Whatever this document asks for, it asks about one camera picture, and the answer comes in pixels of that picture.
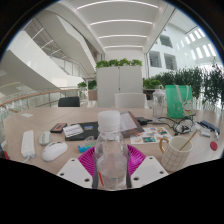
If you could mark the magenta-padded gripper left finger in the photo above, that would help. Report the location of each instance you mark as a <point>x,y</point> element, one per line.
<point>75,171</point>

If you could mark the black card case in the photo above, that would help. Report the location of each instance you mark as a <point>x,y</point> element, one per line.
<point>58,127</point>

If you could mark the white packet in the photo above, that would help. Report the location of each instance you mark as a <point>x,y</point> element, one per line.
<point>205,132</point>

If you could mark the black charger block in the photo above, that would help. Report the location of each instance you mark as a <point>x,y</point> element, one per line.
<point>142,120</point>

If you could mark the gold spoon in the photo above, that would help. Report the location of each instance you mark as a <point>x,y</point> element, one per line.
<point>188,140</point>

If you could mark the low planter with plants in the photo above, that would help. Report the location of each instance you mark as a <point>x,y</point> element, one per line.
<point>88,86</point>

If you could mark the white computer mouse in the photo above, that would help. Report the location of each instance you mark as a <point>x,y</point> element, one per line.
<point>54,151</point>

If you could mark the ceiling light strips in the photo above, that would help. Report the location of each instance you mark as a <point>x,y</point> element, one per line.
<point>121,21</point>

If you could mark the colourful sticker sheet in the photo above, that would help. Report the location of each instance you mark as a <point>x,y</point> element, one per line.
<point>150,136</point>

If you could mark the white cabinet with plants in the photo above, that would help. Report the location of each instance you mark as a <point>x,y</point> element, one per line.
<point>118,83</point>

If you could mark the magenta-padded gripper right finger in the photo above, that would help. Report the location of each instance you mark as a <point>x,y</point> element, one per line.
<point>148,170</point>

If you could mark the row of green plants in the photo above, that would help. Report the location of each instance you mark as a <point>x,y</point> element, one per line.
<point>193,83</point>

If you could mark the small blue packet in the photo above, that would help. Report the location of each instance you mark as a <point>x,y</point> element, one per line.
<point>86,145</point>

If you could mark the tall clear drinking bottle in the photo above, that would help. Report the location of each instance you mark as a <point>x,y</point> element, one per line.
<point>158,105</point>

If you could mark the tablet in dark case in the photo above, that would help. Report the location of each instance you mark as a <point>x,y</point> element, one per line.
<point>130,124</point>

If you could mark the black notebook with white card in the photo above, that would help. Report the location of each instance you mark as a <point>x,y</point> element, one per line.
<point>85,131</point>

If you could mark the white chair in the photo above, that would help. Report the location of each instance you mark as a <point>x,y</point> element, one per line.
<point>130,100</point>

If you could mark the black chair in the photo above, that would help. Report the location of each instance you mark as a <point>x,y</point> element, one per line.
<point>69,102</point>

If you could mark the small grey computer mouse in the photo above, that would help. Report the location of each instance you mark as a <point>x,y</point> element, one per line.
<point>45,138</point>

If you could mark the green tote bag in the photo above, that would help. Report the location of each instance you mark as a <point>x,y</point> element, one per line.
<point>176,100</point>

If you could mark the clear plastic water bottle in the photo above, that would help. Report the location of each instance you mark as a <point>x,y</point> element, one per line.
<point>111,156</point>

